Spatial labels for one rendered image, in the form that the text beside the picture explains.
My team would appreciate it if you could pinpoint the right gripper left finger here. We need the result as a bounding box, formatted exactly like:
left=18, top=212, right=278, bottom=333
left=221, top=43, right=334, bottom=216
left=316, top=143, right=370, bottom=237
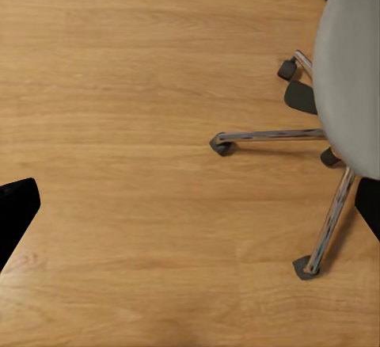
left=0, top=177, right=41, bottom=272

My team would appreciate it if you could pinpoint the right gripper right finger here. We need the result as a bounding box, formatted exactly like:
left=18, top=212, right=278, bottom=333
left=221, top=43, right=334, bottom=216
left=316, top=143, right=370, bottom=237
left=355, top=177, right=380, bottom=241

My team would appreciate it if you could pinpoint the swivel chair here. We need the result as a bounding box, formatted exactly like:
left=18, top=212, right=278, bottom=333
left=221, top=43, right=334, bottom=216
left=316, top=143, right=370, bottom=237
left=209, top=0, right=380, bottom=280

